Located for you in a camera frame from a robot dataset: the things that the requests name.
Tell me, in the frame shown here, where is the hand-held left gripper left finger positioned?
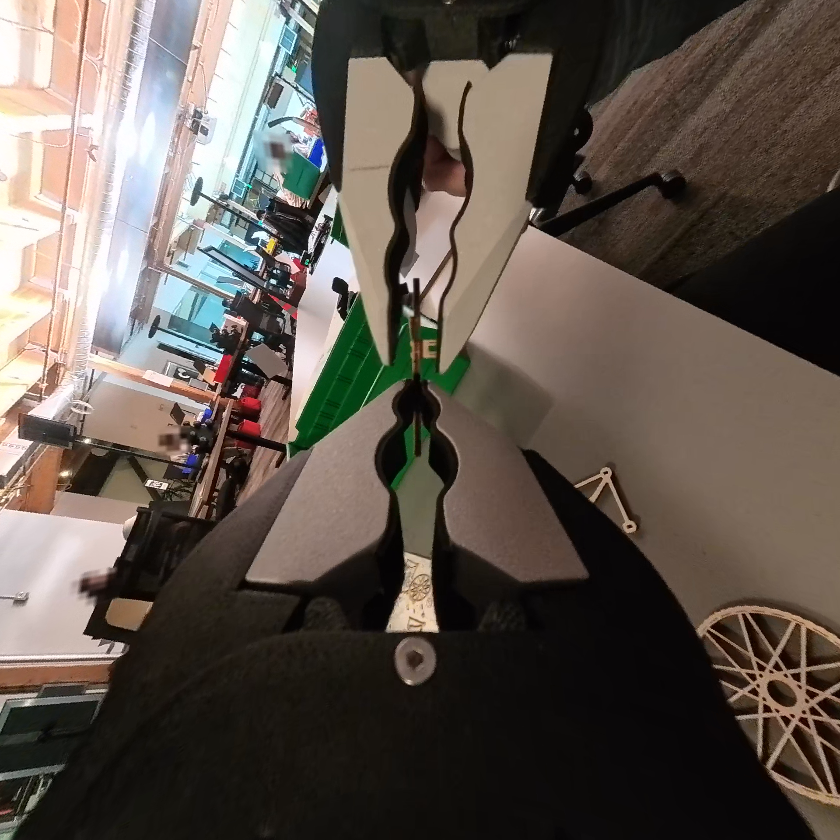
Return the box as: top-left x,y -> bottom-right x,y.
245,384 -> 421,586

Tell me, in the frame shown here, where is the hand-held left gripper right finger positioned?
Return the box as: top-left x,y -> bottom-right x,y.
420,386 -> 589,586

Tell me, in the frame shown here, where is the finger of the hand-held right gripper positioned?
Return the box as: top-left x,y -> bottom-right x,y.
425,52 -> 553,370
326,56 -> 427,367

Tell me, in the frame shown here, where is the curved wooden fender part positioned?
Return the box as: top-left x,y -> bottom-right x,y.
419,251 -> 458,361

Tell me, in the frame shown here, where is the person's right hand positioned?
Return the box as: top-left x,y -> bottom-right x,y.
423,136 -> 470,196

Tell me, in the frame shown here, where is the small green bin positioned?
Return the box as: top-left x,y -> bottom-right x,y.
282,154 -> 330,196

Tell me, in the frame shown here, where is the black office chair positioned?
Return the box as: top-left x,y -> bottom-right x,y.
535,105 -> 688,238

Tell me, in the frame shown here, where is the paper instruction booklet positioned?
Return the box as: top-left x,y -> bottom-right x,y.
386,551 -> 438,633

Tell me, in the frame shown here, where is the green plastic bin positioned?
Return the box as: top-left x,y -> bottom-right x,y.
287,197 -> 471,492

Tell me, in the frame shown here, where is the black monitor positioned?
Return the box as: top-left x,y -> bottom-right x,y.
17,412 -> 74,451

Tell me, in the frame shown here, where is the wooden spoked wheel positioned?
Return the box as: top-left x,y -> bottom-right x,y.
696,605 -> 840,806

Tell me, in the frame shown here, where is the wooden triangle frame part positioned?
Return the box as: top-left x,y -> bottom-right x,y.
574,466 -> 639,534

